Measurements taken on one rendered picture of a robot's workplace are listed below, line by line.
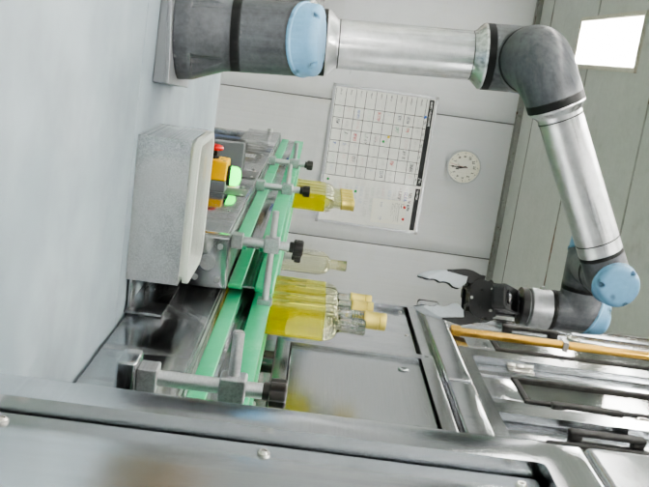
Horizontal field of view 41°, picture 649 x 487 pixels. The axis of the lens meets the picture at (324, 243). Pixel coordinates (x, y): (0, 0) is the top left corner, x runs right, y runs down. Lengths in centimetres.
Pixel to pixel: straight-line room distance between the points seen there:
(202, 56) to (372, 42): 31
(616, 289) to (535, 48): 42
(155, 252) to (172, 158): 14
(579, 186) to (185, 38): 67
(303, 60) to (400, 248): 633
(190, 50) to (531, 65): 54
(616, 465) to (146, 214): 83
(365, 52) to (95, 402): 100
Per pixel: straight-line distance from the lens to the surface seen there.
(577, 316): 166
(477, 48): 154
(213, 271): 151
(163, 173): 129
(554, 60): 145
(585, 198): 148
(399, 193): 755
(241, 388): 87
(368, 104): 744
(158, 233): 131
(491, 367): 204
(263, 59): 138
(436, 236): 767
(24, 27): 79
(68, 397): 66
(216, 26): 137
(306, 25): 137
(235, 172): 190
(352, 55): 152
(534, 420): 177
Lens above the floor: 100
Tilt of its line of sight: 2 degrees up
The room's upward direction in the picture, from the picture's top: 98 degrees clockwise
